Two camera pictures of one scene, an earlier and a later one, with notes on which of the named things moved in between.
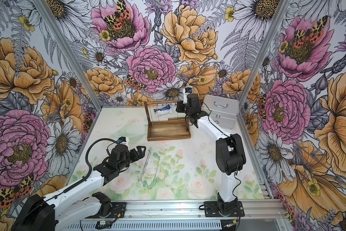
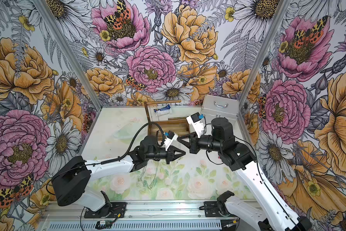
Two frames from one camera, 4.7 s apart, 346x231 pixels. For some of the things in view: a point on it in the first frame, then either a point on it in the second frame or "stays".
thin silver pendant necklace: x=150 y=186 stays
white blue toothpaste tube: x=164 y=110 stays
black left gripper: x=141 y=154 to x=171 y=155
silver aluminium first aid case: x=224 y=110 stays
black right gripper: x=179 y=104 to x=193 y=145
